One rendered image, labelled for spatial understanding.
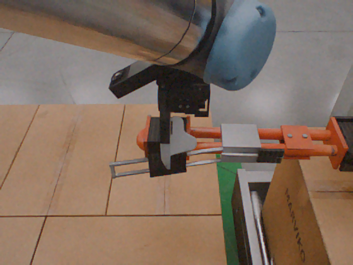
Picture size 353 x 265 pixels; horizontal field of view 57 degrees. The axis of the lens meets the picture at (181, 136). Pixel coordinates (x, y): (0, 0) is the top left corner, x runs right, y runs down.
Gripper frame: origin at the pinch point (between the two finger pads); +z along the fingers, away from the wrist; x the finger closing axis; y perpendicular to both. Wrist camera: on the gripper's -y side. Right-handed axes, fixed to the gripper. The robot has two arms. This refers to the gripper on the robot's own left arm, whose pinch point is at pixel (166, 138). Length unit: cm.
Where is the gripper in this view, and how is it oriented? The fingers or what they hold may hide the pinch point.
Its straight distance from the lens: 61.5
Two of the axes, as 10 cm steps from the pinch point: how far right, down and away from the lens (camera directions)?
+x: 0.3, -7.1, 7.1
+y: 10.0, 0.2, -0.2
